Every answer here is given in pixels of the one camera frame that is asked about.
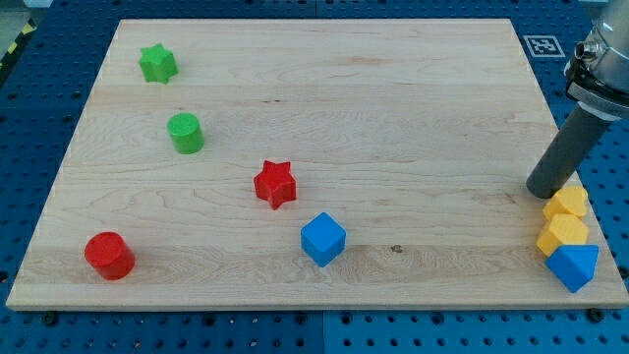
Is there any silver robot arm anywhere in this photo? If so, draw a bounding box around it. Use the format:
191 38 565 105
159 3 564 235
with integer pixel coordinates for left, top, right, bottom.
564 0 628 121

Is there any blue cube block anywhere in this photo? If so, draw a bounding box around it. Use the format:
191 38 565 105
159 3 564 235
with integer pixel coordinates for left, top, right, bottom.
301 212 347 267

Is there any red star block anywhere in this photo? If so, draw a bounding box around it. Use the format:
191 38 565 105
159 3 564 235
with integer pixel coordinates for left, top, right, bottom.
254 160 297 209

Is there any wooden board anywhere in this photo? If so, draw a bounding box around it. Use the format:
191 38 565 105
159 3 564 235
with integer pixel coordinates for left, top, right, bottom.
7 19 628 312

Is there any green cylinder block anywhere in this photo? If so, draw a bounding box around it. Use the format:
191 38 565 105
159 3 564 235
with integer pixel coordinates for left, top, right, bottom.
167 112 204 154

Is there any green star block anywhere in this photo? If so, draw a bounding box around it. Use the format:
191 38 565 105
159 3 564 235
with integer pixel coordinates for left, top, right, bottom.
139 43 179 84

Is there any red cylinder block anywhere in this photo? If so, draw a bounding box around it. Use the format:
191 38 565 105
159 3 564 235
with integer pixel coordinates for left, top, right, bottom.
84 231 136 280

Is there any yellow hexagon block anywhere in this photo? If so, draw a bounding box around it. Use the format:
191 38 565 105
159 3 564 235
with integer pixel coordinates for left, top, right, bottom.
536 213 590 257

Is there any yellow heart block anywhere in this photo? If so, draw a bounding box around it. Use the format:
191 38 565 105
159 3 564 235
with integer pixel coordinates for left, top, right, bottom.
543 186 588 220

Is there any white fiducial marker tag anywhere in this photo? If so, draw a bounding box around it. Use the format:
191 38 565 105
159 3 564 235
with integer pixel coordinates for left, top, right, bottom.
523 34 565 58

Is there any blue triangular prism block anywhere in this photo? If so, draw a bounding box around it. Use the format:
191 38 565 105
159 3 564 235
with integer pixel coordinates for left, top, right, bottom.
545 244 600 293

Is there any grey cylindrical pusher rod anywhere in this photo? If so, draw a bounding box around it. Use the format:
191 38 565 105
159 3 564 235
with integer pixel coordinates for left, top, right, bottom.
526 105 611 199

